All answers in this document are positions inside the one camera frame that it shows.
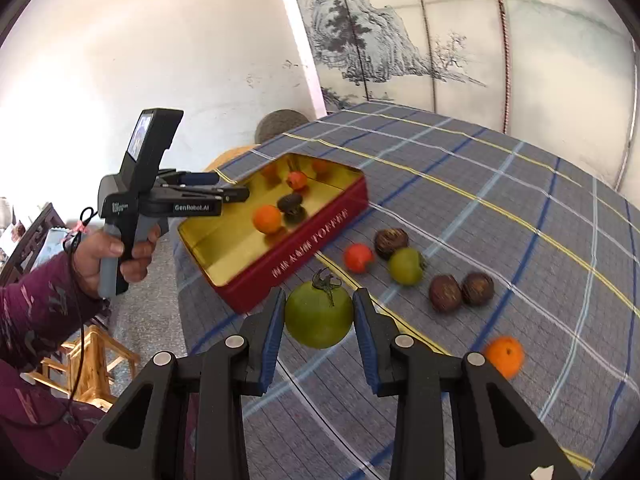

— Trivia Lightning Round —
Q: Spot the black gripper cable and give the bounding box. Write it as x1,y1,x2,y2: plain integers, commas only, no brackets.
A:
7,207,101,428

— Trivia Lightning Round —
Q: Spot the dark wooden chair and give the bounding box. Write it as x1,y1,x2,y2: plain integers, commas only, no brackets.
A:
0,202,68,286

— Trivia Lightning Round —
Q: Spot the person's left forearm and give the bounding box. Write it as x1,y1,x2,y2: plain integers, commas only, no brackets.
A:
0,252,103,373

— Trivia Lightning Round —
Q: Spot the round grey millstone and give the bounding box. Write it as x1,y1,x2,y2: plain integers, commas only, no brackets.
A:
254,109,310,145

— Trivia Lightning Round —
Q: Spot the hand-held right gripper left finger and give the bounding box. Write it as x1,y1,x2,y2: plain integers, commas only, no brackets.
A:
60,287,287,480

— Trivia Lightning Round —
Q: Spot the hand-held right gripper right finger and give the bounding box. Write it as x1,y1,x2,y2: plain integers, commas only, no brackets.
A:
352,287,583,480

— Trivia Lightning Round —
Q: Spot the blue plaid tablecloth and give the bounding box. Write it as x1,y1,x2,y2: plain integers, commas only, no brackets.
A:
172,101,640,480

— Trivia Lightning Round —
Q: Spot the light wooden stool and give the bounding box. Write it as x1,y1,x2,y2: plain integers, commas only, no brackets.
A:
30,324,142,411

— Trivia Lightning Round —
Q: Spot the red and gold tin box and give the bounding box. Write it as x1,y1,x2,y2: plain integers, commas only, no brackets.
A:
177,154,369,315

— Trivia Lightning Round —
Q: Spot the person's left hand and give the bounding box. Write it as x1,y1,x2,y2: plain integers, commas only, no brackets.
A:
70,224,162,298

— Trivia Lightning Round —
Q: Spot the landscape painted folding screen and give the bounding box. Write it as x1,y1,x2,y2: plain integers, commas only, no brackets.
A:
282,0,640,191

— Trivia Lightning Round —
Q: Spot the white cloth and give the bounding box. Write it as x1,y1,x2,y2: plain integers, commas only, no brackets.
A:
42,230,78,266

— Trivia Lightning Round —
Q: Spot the orange plastic stool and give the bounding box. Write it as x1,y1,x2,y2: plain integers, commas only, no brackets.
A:
204,144,261,172

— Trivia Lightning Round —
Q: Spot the red tomato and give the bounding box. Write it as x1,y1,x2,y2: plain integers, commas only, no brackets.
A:
343,243,375,274

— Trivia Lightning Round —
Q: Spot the green tomato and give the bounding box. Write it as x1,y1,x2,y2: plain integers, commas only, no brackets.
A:
389,248,426,286
284,269,354,350

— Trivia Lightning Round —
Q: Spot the orange tangerine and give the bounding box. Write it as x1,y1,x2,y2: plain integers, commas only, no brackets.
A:
253,204,283,235
484,336,525,380

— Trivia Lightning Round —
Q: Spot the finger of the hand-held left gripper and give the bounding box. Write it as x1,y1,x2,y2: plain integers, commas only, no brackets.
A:
212,186,250,205
167,170,221,187

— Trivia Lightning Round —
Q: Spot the person's purple patterned clothing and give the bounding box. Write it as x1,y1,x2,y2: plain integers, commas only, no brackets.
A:
0,360,108,478

